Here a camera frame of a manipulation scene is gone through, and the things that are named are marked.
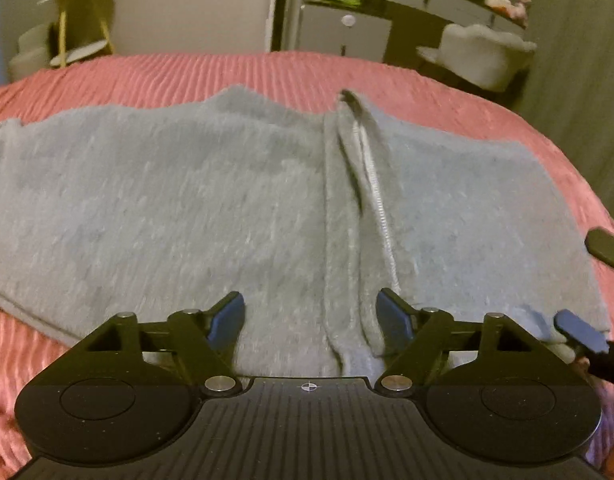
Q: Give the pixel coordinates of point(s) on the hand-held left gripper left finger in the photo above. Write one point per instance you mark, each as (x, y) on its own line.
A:
(229, 320)

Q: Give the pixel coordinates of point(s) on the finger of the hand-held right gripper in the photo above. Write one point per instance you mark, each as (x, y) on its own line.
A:
(579, 332)
(607, 250)

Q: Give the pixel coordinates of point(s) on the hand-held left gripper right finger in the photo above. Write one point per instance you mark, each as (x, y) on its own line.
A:
(394, 317)

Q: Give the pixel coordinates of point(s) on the grey-green curtain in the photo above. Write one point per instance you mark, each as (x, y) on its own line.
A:
(577, 60)

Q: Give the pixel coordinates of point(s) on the grey upholstered chair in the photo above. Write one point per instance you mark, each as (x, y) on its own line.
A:
(482, 55)

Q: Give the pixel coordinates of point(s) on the pink ribbed blanket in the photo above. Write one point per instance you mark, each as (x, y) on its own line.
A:
(137, 80)

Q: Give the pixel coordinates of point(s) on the pink toy figure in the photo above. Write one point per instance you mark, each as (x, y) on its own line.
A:
(509, 5)

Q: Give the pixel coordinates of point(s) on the grey vanity desk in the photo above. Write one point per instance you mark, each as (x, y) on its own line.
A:
(437, 2)

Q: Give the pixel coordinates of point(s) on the grey round pouf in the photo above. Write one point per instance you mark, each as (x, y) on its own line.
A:
(32, 55)

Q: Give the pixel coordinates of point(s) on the gold tiered side table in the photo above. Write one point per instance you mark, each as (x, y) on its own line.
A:
(82, 15)

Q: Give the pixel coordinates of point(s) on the black door frame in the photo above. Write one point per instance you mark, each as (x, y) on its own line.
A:
(279, 5)

